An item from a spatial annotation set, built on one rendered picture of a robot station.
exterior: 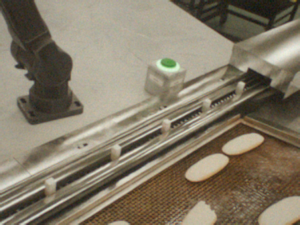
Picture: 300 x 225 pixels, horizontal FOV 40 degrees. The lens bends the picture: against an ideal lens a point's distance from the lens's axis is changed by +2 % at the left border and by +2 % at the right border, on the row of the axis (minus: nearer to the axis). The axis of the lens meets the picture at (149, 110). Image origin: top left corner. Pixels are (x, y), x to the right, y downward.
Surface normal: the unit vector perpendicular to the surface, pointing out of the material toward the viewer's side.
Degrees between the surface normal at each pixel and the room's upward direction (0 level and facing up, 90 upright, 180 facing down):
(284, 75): 90
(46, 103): 90
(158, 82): 90
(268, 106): 0
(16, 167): 0
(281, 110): 0
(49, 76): 90
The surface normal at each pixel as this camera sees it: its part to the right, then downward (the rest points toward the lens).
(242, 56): -0.69, 0.32
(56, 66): 0.66, 0.52
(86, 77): 0.16, -0.81
